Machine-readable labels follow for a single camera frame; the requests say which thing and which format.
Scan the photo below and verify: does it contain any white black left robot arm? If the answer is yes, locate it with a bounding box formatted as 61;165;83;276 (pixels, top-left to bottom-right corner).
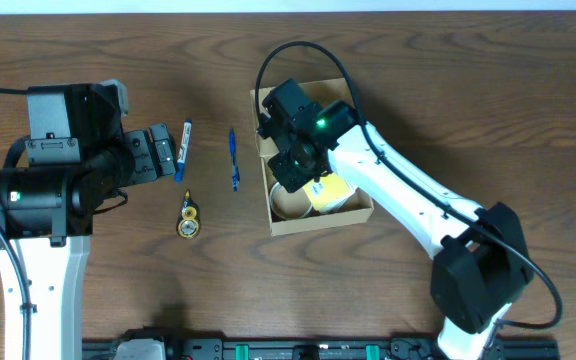
0;80;177;359

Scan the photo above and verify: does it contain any yellow black correction tape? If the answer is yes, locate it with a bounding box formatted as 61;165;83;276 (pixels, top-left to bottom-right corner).
176;190;201;239

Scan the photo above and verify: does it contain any yellow sticky note pad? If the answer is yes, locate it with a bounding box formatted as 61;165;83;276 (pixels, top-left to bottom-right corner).
302;173;357;214

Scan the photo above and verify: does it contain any large clear tape roll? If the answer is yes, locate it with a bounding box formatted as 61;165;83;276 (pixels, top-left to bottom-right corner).
269;182;313;220

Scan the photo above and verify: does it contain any blue ballpoint pen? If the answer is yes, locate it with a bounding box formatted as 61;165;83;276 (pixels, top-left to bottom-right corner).
229;128;240;192

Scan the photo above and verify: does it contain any open cardboard box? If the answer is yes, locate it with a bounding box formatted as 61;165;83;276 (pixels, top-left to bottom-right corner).
250;90;374;236

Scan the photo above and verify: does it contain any black rail with mounts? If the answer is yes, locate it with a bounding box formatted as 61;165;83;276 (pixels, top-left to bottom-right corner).
82;327;560;360

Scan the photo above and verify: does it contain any blue white marker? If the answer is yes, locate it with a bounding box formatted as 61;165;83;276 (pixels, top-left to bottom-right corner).
174;118;193;183

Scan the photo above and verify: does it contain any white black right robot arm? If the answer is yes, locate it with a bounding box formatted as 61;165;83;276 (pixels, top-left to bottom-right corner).
255;96;537;359

